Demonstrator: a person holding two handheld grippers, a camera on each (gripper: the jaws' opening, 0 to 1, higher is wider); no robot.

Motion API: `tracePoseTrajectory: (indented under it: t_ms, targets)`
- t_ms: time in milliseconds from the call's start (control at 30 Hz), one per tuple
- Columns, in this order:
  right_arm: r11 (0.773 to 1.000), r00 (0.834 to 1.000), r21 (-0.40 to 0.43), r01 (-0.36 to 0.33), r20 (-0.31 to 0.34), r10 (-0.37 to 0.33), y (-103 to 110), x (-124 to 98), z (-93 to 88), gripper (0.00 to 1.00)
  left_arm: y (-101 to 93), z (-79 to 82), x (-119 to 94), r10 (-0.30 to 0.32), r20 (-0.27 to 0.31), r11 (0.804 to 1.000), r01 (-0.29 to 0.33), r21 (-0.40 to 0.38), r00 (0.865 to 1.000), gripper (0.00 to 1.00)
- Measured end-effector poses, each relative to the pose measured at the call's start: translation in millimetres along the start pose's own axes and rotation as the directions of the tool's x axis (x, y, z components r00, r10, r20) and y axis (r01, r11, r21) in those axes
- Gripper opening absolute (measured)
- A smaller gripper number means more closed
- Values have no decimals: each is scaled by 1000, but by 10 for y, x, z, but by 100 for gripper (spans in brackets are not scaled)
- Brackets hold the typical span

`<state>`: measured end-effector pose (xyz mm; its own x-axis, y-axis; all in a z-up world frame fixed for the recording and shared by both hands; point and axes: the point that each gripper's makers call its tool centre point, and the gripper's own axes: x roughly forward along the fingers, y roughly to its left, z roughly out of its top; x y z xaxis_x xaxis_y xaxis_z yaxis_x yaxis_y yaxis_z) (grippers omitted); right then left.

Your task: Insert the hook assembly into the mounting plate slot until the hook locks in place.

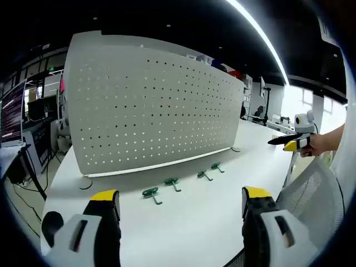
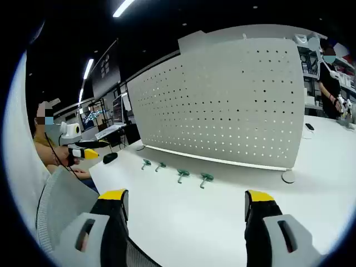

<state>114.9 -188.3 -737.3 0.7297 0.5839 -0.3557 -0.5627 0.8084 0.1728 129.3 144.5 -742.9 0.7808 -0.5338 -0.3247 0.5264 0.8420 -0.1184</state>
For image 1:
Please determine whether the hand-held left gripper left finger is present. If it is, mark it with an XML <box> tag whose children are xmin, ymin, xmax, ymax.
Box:
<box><xmin>46</xmin><ymin>189</ymin><xmax>122</xmax><ymax>267</ymax></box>

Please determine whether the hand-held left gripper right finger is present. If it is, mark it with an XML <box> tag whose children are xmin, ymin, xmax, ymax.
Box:
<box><xmin>241</xmin><ymin>185</ymin><xmax>320</xmax><ymax>267</ymax></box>

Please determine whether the white perforated mounting plate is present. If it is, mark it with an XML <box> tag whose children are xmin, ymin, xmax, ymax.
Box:
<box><xmin>63</xmin><ymin>30</ymin><xmax>245</xmax><ymax>191</ymax></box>

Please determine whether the person's right hand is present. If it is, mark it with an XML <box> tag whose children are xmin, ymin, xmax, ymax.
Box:
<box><xmin>300</xmin><ymin>132</ymin><xmax>334</xmax><ymax>157</ymax></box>

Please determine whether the white office desk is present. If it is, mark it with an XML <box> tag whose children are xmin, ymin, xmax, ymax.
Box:
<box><xmin>247</xmin><ymin>113</ymin><xmax>295</xmax><ymax>131</ymax></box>

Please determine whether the black monitor pole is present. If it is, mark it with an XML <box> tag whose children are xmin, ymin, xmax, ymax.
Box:
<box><xmin>263</xmin><ymin>86</ymin><xmax>272</xmax><ymax>126</ymax></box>

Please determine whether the grey mesh office chair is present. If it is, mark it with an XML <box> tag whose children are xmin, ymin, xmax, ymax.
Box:
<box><xmin>224</xmin><ymin>151</ymin><xmax>346</xmax><ymax>267</ymax></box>

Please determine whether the grey metal storage rack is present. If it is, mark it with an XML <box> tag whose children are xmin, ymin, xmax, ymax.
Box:
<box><xmin>243</xmin><ymin>75</ymin><xmax>254</xmax><ymax>117</ymax></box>

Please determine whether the black laptop stand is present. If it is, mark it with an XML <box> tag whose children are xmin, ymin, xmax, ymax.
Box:
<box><xmin>5</xmin><ymin>143</ymin><xmax>48</xmax><ymax>201</ymax></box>

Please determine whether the white ceiling light strip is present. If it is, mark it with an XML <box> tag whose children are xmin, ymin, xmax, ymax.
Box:
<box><xmin>225</xmin><ymin>0</ymin><xmax>290</xmax><ymax>84</ymax></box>

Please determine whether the ceiling air vent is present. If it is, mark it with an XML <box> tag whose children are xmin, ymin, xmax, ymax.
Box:
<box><xmin>318</xmin><ymin>16</ymin><xmax>339</xmax><ymax>45</ymax></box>

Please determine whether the black computer monitor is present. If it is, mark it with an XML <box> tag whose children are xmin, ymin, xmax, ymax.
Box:
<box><xmin>27</xmin><ymin>98</ymin><xmax>56</xmax><ymax>120</ymax></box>

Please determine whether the black framed glass partition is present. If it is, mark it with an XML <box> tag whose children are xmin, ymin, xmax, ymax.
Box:
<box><xmin>0</xmin><ymin>46</ymin><xmax>69</xmax><ymax>112</ymax></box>

